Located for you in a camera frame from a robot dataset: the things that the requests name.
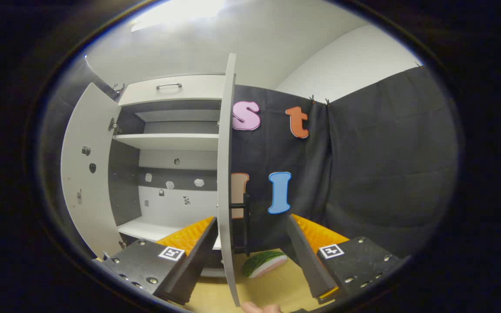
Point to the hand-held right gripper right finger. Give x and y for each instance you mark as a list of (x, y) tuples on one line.
[(305, 256)]

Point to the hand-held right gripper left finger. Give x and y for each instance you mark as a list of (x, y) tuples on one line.
[(198, 261)]

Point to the cabinet door with headphone sticker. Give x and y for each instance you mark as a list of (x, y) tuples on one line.
[(226, 174)]

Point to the cabinet door with camera sticker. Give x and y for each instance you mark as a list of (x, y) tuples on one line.
[(98, 217)]

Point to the white and grey cabinet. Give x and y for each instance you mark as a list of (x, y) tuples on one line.
[(124, 187)]

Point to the white cabinet shelf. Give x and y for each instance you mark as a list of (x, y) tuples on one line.
[(168, 141)]

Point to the metal door hinge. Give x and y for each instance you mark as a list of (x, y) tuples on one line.
[(114, 126)]

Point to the toy watermelon slice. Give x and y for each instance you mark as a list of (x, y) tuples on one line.
[(261, 261)]

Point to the black backdrop cloth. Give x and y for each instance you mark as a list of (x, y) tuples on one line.
[(385, 174)]

